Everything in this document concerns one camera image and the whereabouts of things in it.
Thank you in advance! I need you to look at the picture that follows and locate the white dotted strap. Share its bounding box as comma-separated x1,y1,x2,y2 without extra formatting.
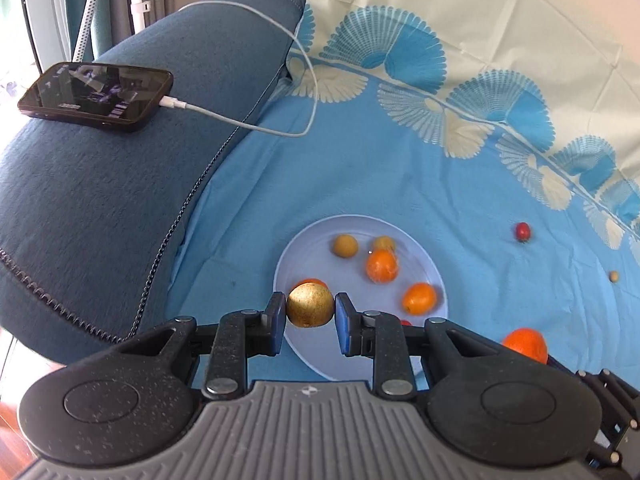
74,0,108,62

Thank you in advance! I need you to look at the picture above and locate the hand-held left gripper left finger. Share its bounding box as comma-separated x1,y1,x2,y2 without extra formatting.
117,291,287,395

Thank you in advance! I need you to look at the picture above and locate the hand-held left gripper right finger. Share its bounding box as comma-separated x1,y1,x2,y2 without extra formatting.
334,291,506,395

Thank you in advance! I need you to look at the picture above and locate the white charging cable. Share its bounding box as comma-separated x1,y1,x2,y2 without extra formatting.
159,1,319,137

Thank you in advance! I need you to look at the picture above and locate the pale blue plastic plate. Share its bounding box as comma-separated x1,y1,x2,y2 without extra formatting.
272,215,449,382

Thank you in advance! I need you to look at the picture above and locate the black smartphone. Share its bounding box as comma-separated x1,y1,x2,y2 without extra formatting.
17,61,174,133

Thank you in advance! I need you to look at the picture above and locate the blue fan-print bed sheet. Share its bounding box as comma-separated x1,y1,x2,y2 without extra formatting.
165,0,640,396

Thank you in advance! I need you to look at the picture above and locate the teal curtain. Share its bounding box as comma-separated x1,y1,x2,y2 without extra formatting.
82,0,138,56

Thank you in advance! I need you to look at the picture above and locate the blue sofa armrest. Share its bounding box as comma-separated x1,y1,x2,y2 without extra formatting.
0,0,306,366

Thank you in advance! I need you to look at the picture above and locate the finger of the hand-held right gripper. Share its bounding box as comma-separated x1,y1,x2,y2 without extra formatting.
546,354,640,431

